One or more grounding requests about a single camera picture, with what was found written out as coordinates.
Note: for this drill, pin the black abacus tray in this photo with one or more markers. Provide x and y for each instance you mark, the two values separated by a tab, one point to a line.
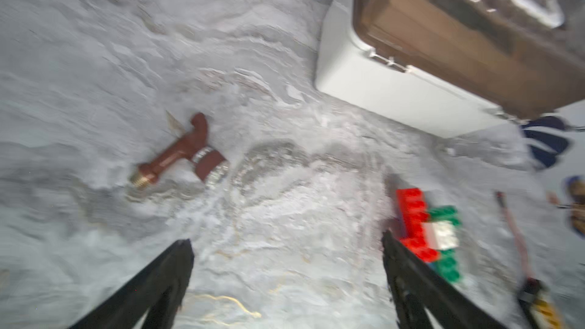
537	306

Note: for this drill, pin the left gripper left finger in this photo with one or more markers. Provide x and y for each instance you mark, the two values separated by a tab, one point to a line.
155	294

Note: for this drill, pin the red lego brick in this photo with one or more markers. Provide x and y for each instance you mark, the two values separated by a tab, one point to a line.
413	209
419	248

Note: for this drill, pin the green lego brick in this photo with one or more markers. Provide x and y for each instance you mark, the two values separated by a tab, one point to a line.
444	214
447	266

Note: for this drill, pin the brown lid storage box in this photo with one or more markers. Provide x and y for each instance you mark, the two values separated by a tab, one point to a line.
452	67

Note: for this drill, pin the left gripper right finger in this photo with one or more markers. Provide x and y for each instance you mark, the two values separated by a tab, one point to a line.
418	291

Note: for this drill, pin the white square lego brick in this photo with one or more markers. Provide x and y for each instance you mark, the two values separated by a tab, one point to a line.
440	235

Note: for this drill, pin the brown wooden stamp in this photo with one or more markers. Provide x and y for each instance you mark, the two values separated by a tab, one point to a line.
209	165

